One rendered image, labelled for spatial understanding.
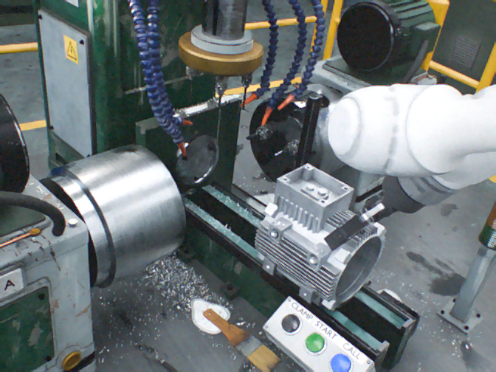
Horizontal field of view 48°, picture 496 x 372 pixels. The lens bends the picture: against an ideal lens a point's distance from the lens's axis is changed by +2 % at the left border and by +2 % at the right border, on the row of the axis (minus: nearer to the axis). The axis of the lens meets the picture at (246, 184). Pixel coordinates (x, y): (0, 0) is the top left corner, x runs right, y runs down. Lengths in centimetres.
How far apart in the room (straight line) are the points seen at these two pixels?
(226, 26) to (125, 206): 41
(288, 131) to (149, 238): 52
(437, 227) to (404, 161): 106
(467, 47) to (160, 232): 378
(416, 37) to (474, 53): 298
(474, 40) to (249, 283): 356
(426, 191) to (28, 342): 67
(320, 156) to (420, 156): 74
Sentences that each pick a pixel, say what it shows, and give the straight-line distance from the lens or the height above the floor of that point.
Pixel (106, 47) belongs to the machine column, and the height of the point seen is 129.
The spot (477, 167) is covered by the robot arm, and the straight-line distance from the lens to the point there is 78.
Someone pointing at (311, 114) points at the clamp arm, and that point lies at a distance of 123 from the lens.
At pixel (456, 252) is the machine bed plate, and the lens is 165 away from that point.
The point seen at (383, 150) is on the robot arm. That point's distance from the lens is 65.
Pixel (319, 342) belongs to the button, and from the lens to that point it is 90.
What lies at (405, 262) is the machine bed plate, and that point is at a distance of 155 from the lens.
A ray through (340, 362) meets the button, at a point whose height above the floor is 107.
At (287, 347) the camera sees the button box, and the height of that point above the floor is 105.
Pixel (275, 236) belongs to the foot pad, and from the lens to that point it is 110.
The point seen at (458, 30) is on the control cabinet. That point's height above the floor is 55.
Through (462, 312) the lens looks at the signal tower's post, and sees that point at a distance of 142.
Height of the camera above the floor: 173
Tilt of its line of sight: 33 degrees down
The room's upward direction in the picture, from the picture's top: 8 degrees clockwise
